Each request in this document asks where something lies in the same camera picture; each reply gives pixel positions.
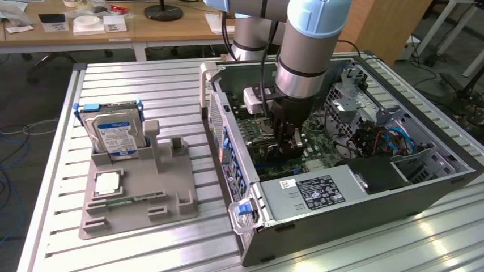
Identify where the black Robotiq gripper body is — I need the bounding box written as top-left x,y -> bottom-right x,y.
270,95 -> 314,129

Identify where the Nvidia graphics card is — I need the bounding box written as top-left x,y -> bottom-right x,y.
263,143 -> 304,168

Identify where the CPU socket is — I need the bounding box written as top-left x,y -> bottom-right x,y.
255,116 -> 278,139

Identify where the green Dell motherboard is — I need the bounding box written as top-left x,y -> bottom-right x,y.
230,99 -> 348,179

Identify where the black installed RAM stick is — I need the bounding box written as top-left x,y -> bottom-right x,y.
251,138 -> 279,148

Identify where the silver disk bay cage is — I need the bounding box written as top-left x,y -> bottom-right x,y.
324,67 -> 379,125

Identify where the grey power supply unit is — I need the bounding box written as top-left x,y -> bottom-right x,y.
259,165 -> 370,222

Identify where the open dark grey PC case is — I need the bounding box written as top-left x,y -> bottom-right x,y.
199,53 -> 476,267

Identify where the white booklet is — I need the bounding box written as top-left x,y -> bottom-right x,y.
206,12 -> 236,34

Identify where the wooden cabinet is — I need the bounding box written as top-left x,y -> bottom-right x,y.
335,0 -> 435,66

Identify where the hard disk with blue carrier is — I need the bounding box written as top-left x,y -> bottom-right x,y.
71,99 -> 147,163

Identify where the green RAM stick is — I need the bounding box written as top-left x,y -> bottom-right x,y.
106,195 -> 152,205

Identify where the black round lamp base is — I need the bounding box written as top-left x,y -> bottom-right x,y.
143,0 -> 184,22

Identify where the grey parts rack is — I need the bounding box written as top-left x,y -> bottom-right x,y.
78,118 -> 200,241

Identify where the silver CPU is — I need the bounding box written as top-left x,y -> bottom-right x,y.
94,174 -> 122,194

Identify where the small white labelled box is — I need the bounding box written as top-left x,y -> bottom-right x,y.
103,15 -> 127,33

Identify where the white box with tape roll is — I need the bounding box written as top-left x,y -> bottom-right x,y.
72,15 -> 106,36

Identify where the black office chair base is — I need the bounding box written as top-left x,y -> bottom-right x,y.
22,52 -> 76,84

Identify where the wooden desk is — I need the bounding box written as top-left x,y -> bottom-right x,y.
0,0 -> 288,54

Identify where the black and white box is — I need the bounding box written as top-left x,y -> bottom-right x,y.
39,13 -> 70,32

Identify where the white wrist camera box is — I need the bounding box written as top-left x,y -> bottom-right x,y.
244,87 -> 279,116

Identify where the blue wire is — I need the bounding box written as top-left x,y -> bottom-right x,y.
382,127 -> 418,154

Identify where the black cable behind case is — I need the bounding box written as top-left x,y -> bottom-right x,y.
335,40 -> 382,62

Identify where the white desk frame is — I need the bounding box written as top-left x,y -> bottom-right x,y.
414,0 -> 484,77

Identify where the white floor cable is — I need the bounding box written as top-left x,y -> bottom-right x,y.
0,118 -> 60,135

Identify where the blue floor cable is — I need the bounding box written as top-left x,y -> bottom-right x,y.
0,135 -> 31,241

